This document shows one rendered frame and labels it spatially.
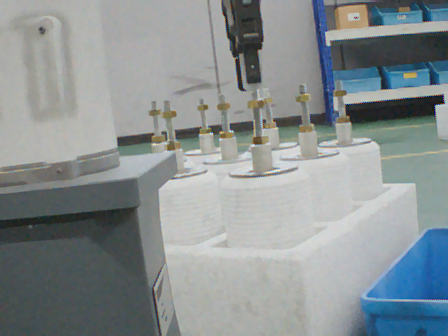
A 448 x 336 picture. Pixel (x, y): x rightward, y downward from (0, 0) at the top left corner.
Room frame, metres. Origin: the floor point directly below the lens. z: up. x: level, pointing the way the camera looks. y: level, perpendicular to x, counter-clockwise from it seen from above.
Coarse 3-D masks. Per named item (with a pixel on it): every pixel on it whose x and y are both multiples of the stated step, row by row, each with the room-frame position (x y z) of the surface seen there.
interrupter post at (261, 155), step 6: (264, 144) 0.65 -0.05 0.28; (270, 144) 0.66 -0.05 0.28; (252, 150) 0.66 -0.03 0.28; (258, 150) 0.65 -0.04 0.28; (264, 150) 0.65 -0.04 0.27; (270, 150) 0.66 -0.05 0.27; (252, 156) 0.66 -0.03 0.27; (258, 156) 0.65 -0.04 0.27; (264, 156) 0.65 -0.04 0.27; (270, 156) 0.66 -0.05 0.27; (252, 162) 0.66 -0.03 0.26; (258, 162) 0.65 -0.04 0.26; (264, 162) 0.65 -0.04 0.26; (270, 162) 0.65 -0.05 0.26; (258, 168) 0.65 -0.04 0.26; (264, 168) 0.65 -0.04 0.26; (270, 168) 0.65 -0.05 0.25
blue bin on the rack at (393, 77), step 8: (408, 64) 5.49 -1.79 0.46; (416, 64) 5.43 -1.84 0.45; (424, 64) 5.17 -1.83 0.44; (384, 72) 5.24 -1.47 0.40; (392, 72) 5.03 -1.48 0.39; (400, 72) 5.02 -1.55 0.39; (408, 72) 5.02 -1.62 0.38; (416, 72) 5.02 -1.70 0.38; (424, 72) 5.02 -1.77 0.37; (384, 80) 5.29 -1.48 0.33; (392, 80) 5.04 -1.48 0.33; (400, 80) 5.04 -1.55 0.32; (408, 80) 5.03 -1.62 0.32; (416, 80) 5.03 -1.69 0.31; (424, 80) 5.02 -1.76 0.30; (384, 88) 5.37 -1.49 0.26; (392, 88) 5.05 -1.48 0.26
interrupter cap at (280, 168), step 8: (240, 168) 0.69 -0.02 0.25; (248, 168) 0.69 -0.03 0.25; (280, 168) 0.66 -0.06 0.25; (288, 168) 0.64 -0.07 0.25; (296, 168) 0.65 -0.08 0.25; (232, 176) 0.65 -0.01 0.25; (240, 176) 0.63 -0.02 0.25; (248, 176) 0.63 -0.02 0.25; (256, 176) 0.63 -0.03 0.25; (264, 176) 0.62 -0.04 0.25
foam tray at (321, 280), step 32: (384, 192) 0.88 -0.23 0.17; (224, 224) 0.76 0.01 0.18; (320, 224) 0.69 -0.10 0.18; (352, 224) 0.67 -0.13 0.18; (384, 224) 0.75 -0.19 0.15; (416, 224) 0.87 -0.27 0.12; (192, 256) 0.63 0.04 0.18; (224, 256) 0.61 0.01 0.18; (256, 256) 0.59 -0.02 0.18; (288, 256) 0.57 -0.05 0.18; (320, 256) 0.59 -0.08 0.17; (352, 256) 0.66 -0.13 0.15; (384, 256) 0.75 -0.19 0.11; (192, 288) 0.63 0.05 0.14; (224, 288) 0.61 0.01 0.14; (256, 288) 0.59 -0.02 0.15; (288, 288) 0.57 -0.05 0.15; (320, 288) 0.59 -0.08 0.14; (352, 288) 0.65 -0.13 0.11; (192, 320) 0.64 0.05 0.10; (224, 320) 0.61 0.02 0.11; (256, 320) 0.59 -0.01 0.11; (288, 320) 0.57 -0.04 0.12; (320, 320) 0.58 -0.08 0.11; (352, 320) 0.65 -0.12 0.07
